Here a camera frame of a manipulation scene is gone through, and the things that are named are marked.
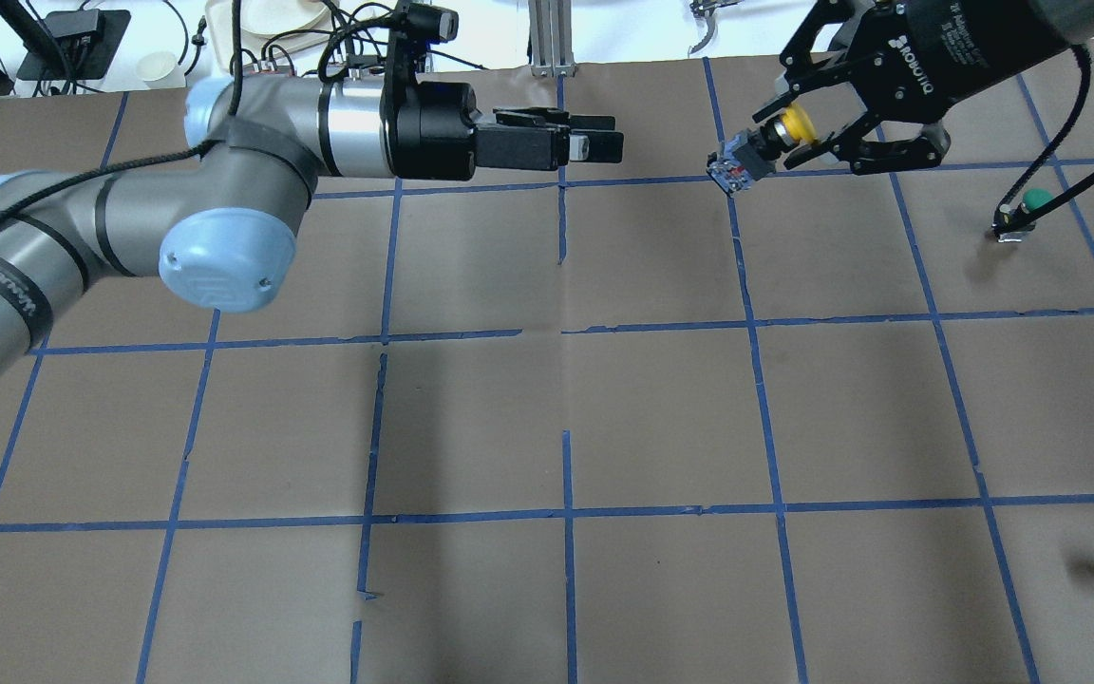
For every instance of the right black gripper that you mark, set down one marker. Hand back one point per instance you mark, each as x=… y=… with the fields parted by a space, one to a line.
x=960 y=52

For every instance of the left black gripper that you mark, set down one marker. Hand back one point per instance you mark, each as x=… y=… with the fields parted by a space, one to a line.
x=441 y=130

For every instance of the yellow push button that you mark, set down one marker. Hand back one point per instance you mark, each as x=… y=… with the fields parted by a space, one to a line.
x=751 y=155

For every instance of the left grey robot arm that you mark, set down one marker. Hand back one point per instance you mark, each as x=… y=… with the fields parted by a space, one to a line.
x=221 y=235

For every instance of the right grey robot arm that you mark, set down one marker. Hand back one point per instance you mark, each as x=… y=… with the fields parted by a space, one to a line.
x=1079 y=19

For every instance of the green push button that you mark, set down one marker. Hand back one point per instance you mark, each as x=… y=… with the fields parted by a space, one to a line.
x=1013 y=219

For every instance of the metal reacher tool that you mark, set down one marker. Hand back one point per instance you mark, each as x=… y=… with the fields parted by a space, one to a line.
x=708 y=14

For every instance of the white power strip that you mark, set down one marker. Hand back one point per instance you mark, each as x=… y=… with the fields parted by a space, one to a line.
x=357 y=67

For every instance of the white paper cup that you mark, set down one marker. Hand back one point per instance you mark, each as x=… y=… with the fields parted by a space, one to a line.
x=160 y=70

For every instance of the aluminium frame post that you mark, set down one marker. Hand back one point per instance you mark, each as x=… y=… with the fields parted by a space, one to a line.
x=550 y=41

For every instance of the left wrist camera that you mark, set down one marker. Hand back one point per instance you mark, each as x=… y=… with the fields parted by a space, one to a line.
x=412 y=30

